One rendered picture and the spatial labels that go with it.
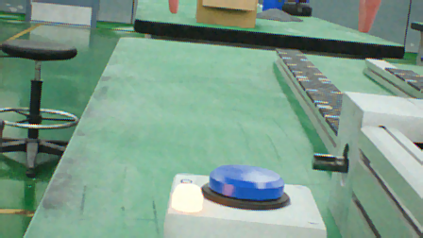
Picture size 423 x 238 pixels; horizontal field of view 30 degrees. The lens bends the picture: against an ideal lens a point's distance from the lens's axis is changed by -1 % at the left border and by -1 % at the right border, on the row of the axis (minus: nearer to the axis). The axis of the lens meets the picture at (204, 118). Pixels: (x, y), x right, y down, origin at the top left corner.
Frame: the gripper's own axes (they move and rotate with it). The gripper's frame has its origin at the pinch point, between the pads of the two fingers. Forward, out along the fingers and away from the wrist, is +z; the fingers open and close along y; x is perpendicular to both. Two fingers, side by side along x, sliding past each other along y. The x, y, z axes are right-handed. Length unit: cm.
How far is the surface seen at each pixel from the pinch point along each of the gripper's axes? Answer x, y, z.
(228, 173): -0.4, -1.3, 8.8
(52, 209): 13.2, -12.9, 16.0
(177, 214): -3.7, -3.7, 10.3
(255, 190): -1.8, 0.1, 9.2
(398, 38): 1138, 269, 58
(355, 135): 13.7, 7.8, 8.7
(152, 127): 45.8, -8.4, 15.7
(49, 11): 1096, -236, 67
